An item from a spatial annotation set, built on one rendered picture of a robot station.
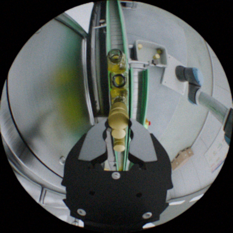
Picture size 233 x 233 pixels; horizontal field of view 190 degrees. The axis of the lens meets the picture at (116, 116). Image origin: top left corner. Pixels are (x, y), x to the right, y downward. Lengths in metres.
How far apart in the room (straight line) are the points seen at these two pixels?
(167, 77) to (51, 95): 0.65
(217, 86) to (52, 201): 3.96
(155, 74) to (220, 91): 3.38
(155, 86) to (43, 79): 0.61
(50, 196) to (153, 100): 0.72
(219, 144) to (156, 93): 3.53
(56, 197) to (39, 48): 0.29
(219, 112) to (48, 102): 0.58
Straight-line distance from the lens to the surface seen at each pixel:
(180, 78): 0.68
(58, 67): 0.20
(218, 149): 3.84
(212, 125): 3.81
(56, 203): 0.23
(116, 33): 0.51
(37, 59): 0.17
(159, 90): 0.63
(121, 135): 0.18
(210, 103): 0.49
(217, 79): 3.84
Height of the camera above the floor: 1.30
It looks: 61 degrees down
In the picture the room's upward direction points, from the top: 175 degrees counter-clockwise
